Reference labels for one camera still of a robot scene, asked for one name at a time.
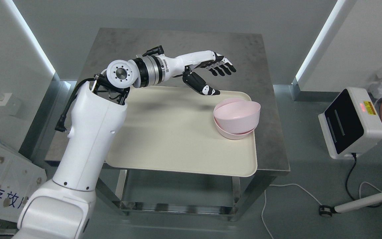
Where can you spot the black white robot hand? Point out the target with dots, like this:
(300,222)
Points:
(184,66)

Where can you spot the pink bowl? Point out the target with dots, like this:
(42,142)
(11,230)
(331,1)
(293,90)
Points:
(221,131)
(238,117)

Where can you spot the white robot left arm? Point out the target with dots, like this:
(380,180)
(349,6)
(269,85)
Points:
(62,207)

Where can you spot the cream plastic tray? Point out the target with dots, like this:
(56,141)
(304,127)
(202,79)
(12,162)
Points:
(173,129)

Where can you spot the stainless steel table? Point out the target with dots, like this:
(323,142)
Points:
(248,54)

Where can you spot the white black box device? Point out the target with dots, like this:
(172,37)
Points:
(351,125)

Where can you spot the white sign with blue text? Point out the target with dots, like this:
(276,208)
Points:
(19,179)

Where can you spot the white wall socket plug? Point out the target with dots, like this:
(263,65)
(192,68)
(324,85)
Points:
(376,86)

